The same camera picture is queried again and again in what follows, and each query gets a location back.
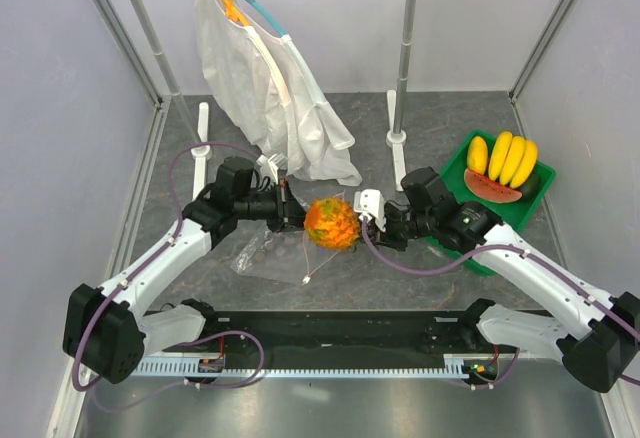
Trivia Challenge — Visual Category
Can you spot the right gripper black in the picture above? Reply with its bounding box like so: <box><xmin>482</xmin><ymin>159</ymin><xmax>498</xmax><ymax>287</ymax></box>
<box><xmin>366</xmin><ymin>203</ymin><xmax>435</xmax><ymax>252</ymax></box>

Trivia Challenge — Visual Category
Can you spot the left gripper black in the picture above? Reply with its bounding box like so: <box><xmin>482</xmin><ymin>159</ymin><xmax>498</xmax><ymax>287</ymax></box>
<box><xmin>234</xmin><ymin>178</ymin><xmax>319</xmax><ymax>233</ymax></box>

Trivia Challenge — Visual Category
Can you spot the clear zip top bag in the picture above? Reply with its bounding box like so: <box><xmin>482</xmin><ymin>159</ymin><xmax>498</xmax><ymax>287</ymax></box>
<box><xmin>231</xmin><ymin>194</ymin><xmax>360</xmax><ymax>286</ymax></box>

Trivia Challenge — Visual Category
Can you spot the toy pineapple orange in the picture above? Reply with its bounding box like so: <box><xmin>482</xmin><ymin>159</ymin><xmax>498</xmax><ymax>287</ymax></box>
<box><xmin>304</xmin><ymin>197</ymin><xmax>361</xmax><ymax>251</ymax></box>

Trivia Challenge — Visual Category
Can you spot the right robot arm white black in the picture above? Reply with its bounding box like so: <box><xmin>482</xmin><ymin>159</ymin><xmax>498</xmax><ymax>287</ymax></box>
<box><xmin>356</xmin><ymin>167</ymin><xmax>639</xmax><ymax>393</ymax></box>

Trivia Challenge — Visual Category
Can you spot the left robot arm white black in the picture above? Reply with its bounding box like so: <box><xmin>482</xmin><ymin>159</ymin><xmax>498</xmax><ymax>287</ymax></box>
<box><xmin>62</xmin><ymin>154</ymin><xmax>306</xmax><ymax>391</ymax></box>

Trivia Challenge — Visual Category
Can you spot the toy watermelon slice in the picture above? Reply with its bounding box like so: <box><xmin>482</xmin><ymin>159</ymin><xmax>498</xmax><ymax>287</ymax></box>
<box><xmin>464</xmin><ymin>168</ymin><xmax>521</xmax><ymax>204</ymax></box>

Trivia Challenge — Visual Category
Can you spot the yellow toy mango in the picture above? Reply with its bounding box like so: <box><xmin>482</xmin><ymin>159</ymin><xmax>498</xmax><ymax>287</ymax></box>
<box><xmin>467</xmin><ymin>135</ymin><xmax>489</xmax><ymax>175</ymax></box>

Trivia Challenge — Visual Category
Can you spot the green plastic tray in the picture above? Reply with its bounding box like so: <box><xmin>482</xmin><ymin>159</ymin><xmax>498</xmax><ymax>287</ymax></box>
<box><xmin>424</xmin><ymin>129</ymin><xmax>557</xmax><ymax>277</ymax></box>

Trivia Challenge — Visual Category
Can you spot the yellow toy banana bunch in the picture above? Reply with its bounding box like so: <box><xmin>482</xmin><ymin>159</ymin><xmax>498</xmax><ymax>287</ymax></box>
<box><xmin>488</xmin><ymin>131</ymin><xmax>538</xmax><ymax>189</ymax></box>

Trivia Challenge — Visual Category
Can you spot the white garment on hanger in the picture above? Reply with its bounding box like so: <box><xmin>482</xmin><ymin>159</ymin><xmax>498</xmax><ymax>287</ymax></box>
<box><xmin>195</xmin><ymin>0</ymin><xmax>362</xmax><ymax>186</ymax></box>

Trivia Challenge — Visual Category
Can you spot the dark green toy avocado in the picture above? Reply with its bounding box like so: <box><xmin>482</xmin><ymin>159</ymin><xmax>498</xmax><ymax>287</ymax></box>
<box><xmin>518</xmin><ymin>173</ymin><xmax>541</xmax><ymax>201</ymax></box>

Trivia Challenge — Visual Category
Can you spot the silver clothes rack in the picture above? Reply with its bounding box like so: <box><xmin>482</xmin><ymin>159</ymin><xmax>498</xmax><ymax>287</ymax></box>
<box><xmin>129</xmin><ymin>0</ymin><xmax>417</xmax><ymax>192</ymax></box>

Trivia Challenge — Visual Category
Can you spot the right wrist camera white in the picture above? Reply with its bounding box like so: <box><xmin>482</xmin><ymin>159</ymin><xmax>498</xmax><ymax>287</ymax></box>
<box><xmin>353</xmin><ymin>189</ymin><xmax>386</xmax><ymax>232</ymax></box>

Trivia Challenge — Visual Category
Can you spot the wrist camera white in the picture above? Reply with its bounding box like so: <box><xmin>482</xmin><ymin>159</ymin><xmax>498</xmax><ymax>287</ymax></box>
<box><xmin>353</xmin><ymin>189</ymin><xmax>386</xmax><ymax>232</ymax></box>
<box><xmin>256</xmin><ymin>153</ymin><xmax>287</xmax><ymax>182</ymax></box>

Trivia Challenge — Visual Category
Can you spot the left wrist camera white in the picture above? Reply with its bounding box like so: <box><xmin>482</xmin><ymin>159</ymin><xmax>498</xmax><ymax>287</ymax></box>
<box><xmin>256</xmin><ymin>153</ymin><xmax>287</xmax><ymax>182</ymax></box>

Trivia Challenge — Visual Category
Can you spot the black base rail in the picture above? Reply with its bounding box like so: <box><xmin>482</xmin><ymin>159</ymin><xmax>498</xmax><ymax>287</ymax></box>
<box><xmin>144</xmin><ymin>300</ymin><xmax>521</xmax><ymax>374</ymax></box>

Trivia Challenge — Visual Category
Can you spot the white cable duct strip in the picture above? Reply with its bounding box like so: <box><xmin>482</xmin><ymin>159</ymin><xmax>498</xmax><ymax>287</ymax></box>
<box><xmin>132</xmin><ymin>355</ymin><xmax>469</xmax><ymax>380</ymax></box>

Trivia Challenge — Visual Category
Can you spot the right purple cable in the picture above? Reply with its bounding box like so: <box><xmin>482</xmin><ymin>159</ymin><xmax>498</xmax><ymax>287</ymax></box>
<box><xmin>360</xmin><ymin>212</ymin><xmax>640</xmax><ymax>387</ymax></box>

